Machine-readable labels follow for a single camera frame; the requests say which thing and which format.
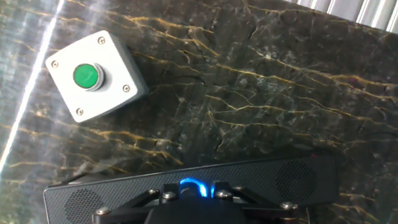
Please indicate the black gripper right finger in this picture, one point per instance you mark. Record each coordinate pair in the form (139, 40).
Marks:
(261, 203)

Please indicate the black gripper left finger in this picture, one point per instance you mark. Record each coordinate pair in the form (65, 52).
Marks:
(133, 203)

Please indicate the black mesh speaker bar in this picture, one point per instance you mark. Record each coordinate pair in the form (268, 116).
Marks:
(280, 180)

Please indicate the gray push button box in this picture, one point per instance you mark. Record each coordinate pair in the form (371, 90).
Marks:
(102, 102)

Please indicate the dark marble pattern mat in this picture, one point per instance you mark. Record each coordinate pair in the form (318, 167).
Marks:
(248, 93)

